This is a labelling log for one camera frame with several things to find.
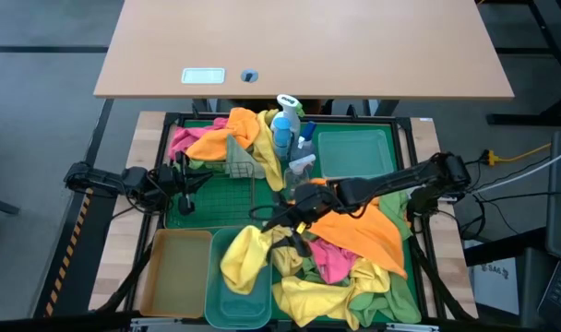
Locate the clear plastic bin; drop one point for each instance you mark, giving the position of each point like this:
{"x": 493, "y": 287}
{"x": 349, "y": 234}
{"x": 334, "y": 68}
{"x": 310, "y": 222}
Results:
{"x": 354, "y": 152}

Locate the clear bottle blue cap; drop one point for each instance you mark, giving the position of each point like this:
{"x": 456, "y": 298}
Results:
{"x": 303, "y": 147}

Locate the black yellow hazard strip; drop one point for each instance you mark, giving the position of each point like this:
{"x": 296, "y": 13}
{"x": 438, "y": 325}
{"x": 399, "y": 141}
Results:
{"x": 68, "y": 251}

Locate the pink microfiber towel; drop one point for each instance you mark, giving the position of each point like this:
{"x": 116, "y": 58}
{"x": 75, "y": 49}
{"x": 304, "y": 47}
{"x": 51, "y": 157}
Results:
{"x": 183, "y": 140}
{"x": 331, "y": 263}

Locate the white spray bottle green trigger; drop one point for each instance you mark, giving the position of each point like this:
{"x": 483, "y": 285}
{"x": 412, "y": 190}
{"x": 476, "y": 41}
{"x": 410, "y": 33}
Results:
{"x": 290, "y": 108}

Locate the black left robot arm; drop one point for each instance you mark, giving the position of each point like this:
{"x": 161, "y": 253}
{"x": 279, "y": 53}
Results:
{"x": 100, "y": 177}

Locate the blue plastic bottle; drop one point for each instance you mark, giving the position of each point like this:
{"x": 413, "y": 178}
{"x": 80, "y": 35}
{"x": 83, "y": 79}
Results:
{"x": 282, "y": 136}

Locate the tan plastic bin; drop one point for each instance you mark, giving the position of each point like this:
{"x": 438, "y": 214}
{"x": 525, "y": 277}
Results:
{"x": 176, "y": 276}

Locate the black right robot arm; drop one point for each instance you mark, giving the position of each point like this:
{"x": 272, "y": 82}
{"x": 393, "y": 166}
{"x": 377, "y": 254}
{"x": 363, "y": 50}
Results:
{"x": 391, "y": 180}

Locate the beige wooden desk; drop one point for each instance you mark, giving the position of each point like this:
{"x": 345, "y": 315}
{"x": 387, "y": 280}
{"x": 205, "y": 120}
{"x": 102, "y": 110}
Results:
{"x": 308, "y": 46}

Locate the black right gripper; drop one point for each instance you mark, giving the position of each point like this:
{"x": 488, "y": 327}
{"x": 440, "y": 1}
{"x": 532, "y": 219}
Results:
{"x": 313, "y": 200}

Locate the white labelled box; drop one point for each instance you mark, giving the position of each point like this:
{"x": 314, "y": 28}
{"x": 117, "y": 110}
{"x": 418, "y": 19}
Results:
{"x": 492, "y": 281}

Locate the clear spray bottle white trigger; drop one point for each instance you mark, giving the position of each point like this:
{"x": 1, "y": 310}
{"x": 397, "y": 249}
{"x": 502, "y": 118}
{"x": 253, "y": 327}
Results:
{"x": 296, "y": 177}

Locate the black metal table frame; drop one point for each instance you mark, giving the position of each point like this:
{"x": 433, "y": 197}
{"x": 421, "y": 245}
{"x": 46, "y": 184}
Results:
{"x": 516, "y": 119}

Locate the black desk underframe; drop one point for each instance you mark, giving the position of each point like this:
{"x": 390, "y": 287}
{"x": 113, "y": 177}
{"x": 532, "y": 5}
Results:
{"x": 384, "y": 107}

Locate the green table mat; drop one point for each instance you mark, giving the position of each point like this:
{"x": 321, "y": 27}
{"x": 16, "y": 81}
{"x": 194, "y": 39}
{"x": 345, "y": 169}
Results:
{"x": 264, "y": 198}

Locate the teal plastic bin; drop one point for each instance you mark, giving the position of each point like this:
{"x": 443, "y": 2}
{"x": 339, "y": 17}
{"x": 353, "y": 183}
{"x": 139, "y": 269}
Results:
{"x": 239, "y": 309}

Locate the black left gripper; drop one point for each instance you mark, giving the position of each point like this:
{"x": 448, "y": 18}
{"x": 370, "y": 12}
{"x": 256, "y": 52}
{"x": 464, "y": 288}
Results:
{"x": 172, "y": 180}

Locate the white rectangular desk plate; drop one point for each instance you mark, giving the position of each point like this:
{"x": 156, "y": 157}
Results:
{"x": 203, "y": 76}

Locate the black laptop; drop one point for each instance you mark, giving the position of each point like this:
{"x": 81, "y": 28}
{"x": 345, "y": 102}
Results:
{"x": 559, "y": 207}

